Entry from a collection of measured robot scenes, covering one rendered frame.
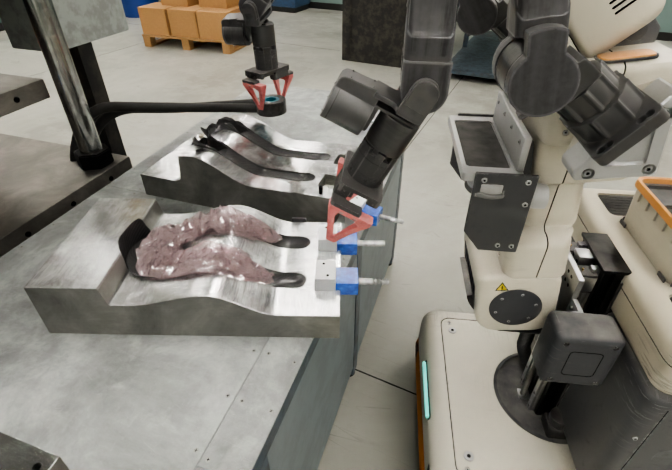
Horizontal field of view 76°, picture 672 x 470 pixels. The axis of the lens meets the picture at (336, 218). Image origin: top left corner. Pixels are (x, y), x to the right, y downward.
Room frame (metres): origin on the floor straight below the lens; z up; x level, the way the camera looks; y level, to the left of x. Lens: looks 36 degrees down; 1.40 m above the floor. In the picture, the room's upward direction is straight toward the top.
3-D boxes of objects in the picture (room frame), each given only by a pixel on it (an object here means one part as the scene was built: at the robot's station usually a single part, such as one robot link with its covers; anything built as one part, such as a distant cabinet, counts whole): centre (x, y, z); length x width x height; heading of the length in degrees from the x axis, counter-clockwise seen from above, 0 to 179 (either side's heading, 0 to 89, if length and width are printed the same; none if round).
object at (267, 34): (1.13, 0.18, 1.15); 0.07 x 0.06 x 0.07; 73
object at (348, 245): (0.67, -0.03, 0.85); 0.13 x 0.05 x 0.05; 89
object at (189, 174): (0.98, 0.21, 0.87); 0.50 x 0.26 x 0.14; 72
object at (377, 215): (0.81, -0.09, 0.83); 0.13 x 0.05 x 0.05; 67
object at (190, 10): (5.84, 1.69, 0.37); 1.20 x 0.82 x 0.74; 72
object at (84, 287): (0.62, 0.24, 0.85); 0.50 x 0.26 x 0.11; 89
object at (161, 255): (0.62, 0.24, 0.90); 0.26 x 0.18 x 0.08; 89
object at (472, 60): (5.06, -1.76, 0.46); 1.90 x 0.70 x 0.92; 154
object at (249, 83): (1.10, 0.19, 1.01); 0.07 x 0.07 x 0.09; 54
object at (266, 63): (1.12, 0.18, 1.09); 0.10 x 0.07 x 0.07; 144
